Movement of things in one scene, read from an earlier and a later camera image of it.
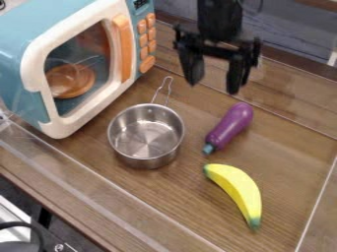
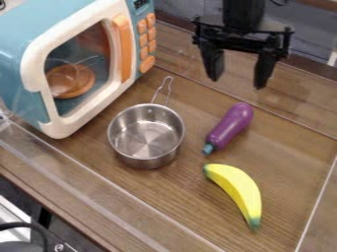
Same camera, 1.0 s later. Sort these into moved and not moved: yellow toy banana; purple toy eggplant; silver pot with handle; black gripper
Moved: black gripper
Not moved: purple toy eggplant; silver pot with handle; yellow toy banana
